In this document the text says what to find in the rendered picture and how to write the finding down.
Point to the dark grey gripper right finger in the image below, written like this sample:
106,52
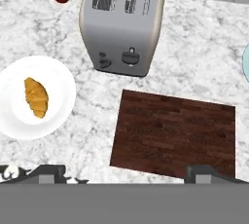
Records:
201,172

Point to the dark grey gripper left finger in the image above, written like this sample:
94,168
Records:
48,173

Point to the dark wooden cutting board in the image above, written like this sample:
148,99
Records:
176,133

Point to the golden brown croissant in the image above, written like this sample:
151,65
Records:
36,97

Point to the white round plate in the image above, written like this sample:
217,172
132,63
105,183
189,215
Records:
55,82

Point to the silver two-slot toaster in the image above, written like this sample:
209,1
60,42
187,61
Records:
123,26

